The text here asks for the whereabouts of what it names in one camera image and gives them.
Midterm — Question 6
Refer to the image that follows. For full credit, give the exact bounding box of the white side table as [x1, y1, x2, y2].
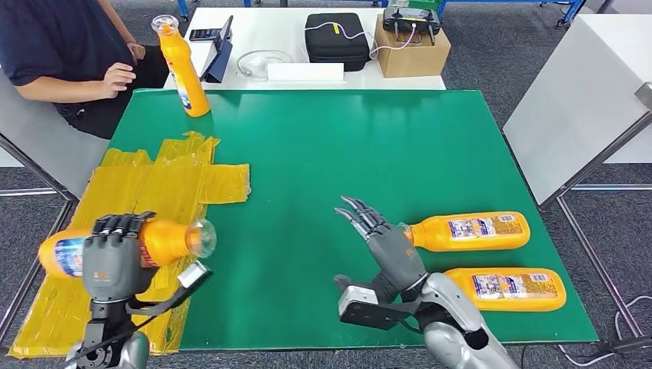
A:
[0, 66, 111, 200]
[501, 13, 652, 206]

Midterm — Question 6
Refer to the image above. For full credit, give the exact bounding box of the person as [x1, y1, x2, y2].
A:
[0, 0, 171, 141]

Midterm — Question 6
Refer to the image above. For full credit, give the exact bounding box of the grey metal table frame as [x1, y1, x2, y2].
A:
[537, 81, 652, 352]
[0, 132, 78, 340]

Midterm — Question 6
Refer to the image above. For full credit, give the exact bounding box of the orange detergent bottle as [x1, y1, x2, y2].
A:
[151, 14, 211, 118]
[38, 218, 218, 279]
[444, 267, 567, 313]
[401, 211, 531, 253]

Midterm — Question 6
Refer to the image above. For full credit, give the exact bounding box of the long white box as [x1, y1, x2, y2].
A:
[267, 62, 345, 82]

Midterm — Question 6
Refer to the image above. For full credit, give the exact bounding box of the white charging cable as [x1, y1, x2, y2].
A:
[304, 21, 417, 59]

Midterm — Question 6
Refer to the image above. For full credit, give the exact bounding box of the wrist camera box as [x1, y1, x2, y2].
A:
[177, 261, 212, 290]
[338, 284, 424, 331]

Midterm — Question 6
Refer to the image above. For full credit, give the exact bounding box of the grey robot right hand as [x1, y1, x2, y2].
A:
[333, 195, 429, 304]

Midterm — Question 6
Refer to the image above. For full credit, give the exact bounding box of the brown cardboard box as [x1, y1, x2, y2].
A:
[373, 14, 452, 79]

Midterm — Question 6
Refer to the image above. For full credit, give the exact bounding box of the person's right hand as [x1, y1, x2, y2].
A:
[99, 61, 138, 99]

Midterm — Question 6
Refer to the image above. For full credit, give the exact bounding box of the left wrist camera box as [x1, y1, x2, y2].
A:
[177, 261, 212, 290]

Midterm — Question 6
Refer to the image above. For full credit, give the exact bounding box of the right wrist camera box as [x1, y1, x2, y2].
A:
[338, 284, 424, 331]

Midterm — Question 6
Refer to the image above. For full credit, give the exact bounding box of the tablet with blue cover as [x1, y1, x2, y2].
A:
[199, 15, 235, 84]

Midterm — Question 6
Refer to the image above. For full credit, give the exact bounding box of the green table mat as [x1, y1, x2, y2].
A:
[104, 88, 600, 352]

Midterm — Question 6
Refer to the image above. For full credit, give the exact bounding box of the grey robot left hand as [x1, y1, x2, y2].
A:
[81, 211, 159, 304]

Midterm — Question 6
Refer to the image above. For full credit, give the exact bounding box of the black zip case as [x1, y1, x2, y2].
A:
[304, 12, 372, 73]

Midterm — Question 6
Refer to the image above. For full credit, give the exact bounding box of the yellow plastic sheet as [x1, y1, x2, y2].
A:
[7, 131, 251, 359]

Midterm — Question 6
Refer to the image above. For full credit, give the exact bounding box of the white floor cable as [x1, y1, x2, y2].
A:
[557, 295, 652, 367]

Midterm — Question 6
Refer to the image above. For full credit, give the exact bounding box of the person's left hand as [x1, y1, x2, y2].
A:
[126, 42, 147, 65]

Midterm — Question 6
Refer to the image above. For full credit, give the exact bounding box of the black remote controller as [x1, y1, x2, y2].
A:
[381, 5, 442, 47]

